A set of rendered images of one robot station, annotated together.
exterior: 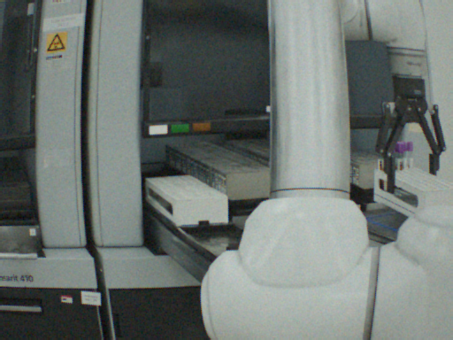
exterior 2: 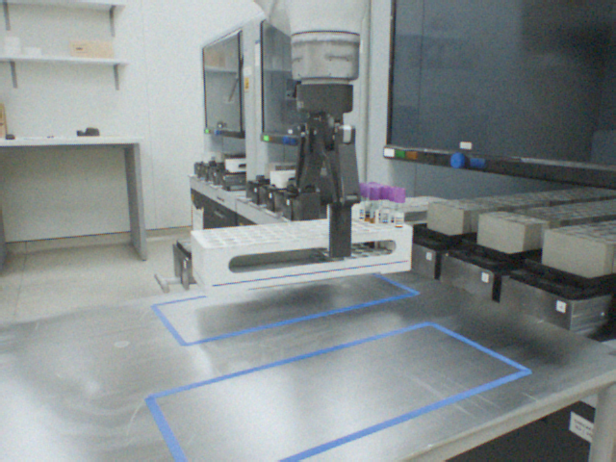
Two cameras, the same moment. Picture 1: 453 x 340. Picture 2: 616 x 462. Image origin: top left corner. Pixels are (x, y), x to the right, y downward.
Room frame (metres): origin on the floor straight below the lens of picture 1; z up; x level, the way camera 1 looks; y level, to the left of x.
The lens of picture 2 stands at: (1.74, -1.06, 1.07)
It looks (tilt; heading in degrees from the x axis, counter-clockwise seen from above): 13 degrees down; 80
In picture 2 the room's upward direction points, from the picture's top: straight up
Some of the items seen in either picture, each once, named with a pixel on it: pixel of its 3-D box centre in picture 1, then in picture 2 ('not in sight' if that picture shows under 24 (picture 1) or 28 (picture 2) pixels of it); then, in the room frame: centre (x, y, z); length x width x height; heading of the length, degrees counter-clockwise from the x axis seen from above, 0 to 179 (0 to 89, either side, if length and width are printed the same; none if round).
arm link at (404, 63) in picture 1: (407, 63); (325, 61); (1.88, -0.36, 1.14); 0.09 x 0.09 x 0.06
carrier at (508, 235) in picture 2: not in sight; (502, 234); (2.26, -0.20, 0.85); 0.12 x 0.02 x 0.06; 105
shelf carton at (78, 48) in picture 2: not in sight; (91, 50); (0.84, 3.20, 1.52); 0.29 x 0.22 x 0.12; 15
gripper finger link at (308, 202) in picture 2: (391, 173); (309, 217); (1.87, -0.31, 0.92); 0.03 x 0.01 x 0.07; 13
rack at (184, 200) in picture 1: (183, 202); (392, 216); (2.14, 0.09, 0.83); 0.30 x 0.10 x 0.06; 16
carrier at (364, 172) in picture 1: (378, 176); (576, 254); (2.30, -0.34, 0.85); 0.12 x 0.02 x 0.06; 105
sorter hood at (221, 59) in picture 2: not in sight; (268, 69); (2.00, 1.60, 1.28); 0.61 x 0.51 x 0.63; 106
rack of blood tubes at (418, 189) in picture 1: (417, 193); (303, 250); (1.85, -0.37, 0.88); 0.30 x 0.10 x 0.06; 12
